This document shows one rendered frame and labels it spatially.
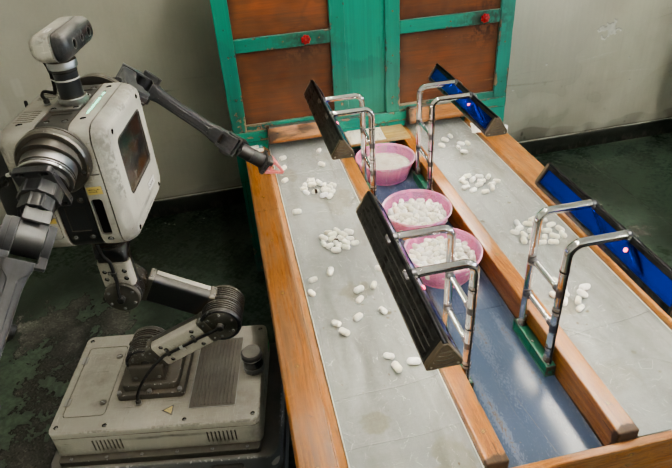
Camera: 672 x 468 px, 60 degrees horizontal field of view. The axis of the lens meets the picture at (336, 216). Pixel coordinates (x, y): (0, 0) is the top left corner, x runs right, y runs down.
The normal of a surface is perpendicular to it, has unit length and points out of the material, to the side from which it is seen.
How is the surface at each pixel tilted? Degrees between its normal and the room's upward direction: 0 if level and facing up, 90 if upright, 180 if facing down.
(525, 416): 0
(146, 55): 90
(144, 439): 90
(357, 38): 90
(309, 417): 0
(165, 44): 90
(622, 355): 0
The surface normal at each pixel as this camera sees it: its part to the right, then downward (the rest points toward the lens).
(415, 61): 0.21, 0.52
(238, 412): -0.06, -0.83
